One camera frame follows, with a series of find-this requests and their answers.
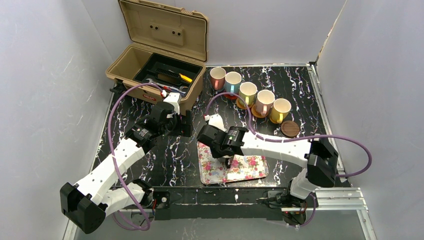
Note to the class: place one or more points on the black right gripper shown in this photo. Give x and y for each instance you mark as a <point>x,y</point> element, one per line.
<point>226,157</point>

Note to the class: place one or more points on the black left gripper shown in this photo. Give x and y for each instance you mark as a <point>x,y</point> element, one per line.
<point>186,123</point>

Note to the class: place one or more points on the floral rectangular tray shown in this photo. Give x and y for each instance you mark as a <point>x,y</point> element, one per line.
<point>243,168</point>

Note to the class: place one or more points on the orange wood coaster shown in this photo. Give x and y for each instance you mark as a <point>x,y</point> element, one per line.
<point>242,106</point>

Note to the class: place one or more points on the light wood coaster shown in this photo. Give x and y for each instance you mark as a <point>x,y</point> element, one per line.
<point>255,113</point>

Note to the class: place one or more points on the red coaster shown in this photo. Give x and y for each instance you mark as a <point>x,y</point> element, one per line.
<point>231,96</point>

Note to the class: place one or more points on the green mug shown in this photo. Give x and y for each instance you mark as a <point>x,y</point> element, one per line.
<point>247,92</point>

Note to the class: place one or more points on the pink mug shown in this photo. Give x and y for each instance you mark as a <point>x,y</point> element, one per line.
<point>264,101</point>
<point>217,78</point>

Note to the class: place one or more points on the light blue mug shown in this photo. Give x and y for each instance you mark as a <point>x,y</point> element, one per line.
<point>233,81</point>

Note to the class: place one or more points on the yellow mug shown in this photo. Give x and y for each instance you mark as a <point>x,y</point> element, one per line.
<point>280,110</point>

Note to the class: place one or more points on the dark walnut wooden coaster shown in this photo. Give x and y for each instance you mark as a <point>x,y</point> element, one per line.
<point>290,129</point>

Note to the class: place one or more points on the tan plastic toolbox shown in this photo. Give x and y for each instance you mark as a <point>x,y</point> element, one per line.
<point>166,30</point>

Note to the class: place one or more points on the black mug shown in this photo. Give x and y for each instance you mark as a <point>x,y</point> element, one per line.
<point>227,160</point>

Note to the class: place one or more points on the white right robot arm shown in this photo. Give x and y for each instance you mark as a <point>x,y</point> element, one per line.
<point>315,154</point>

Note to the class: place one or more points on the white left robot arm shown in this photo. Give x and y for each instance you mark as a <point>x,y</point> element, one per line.
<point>90,200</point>

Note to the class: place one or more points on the silver wrench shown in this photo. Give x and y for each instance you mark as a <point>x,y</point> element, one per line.
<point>181,89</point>

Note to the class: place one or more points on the black tool tray insert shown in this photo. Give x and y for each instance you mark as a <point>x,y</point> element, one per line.
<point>157,68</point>

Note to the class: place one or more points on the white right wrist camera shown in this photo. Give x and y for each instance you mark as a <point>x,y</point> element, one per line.
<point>215,120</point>

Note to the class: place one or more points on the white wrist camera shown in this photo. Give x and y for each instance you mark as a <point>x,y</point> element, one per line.
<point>215,120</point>
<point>174,98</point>

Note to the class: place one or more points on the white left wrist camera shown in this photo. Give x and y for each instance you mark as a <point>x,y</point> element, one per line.
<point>174,98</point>

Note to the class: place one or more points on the yellow handled screwdriver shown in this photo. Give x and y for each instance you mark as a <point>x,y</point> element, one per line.
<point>182,76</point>

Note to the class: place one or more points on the aluminium frame rail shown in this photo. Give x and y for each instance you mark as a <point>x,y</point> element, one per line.
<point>175,170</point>

